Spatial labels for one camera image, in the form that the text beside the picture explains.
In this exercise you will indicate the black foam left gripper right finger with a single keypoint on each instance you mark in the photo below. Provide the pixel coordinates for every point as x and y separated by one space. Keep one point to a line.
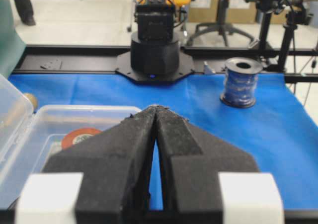
206 180

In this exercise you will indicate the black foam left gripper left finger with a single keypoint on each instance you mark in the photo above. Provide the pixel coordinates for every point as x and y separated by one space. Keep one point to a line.
94 181

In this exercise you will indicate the clear plastic tool box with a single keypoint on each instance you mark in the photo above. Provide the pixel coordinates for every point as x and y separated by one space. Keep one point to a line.
28 137

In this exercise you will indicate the red tape roll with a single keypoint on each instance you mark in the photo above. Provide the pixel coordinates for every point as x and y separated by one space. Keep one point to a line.
77 136

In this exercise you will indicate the blue table mat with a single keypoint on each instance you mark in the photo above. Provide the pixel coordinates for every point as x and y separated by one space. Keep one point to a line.
277 130

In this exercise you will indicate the green curtain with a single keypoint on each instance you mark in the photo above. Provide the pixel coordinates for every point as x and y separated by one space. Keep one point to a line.
11 45

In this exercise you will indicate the black office chair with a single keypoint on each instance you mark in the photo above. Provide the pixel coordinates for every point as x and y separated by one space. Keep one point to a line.
220 26

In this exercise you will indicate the person leg dark trousers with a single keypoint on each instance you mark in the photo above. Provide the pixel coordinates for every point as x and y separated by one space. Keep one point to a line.
25 12

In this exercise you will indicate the blue wire spool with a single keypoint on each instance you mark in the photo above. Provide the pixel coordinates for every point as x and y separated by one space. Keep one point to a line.
241 77

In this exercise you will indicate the wooden round handle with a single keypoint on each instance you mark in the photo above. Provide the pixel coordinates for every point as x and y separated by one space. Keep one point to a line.
32 99

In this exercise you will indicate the black table rail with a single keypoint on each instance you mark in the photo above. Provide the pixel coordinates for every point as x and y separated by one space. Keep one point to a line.
116 60

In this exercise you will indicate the black camera stand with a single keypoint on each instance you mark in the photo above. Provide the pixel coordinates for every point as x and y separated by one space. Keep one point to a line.
278 20

